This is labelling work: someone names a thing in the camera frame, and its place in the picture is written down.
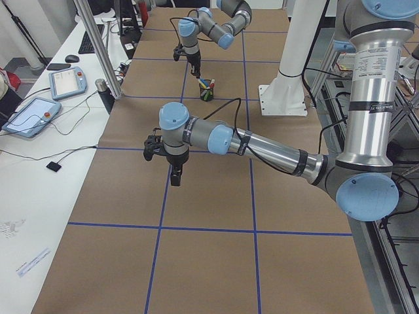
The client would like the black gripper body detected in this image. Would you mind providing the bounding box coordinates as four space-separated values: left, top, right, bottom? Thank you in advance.
166 150 189 170
186 51 200 67

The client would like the blue marker pen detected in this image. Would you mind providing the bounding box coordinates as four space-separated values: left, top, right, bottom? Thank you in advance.
198 78 210 88

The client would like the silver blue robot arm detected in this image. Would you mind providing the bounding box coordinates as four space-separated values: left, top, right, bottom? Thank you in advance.
155 1 418 222
177 1 252 79

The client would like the black mesh pen cup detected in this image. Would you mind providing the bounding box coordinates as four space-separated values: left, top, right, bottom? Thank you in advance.
199 79 215 101

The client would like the black water bottle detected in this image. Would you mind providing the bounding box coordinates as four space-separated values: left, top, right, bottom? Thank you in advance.
95 78 115 114

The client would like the black keyboard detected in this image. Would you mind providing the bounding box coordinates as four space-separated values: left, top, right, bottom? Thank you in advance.
78 24 105 54

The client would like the small black square pad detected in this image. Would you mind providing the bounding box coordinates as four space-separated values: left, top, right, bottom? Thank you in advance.
46 161 62 173

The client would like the black computer mouse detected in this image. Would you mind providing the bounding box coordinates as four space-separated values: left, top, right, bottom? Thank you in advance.
65 54 80 63

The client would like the far teach pendant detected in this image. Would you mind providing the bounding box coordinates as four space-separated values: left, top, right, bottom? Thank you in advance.
48 67 87 101

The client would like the teach pendant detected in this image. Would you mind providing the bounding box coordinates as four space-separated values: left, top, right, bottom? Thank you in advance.
2 97 62 138
48 67 87 101

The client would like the near teach pendant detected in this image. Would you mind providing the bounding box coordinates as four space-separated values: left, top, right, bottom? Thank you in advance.
2 97 62 138

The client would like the black camera cable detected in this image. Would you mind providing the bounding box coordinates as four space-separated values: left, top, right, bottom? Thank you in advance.
196 97 305 177
169 8 210 50

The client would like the aluminium frame post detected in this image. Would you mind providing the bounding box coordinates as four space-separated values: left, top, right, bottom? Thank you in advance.
74 0 122 99

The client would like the white camera stand column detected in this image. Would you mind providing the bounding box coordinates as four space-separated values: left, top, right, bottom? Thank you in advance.
259 0 329 116

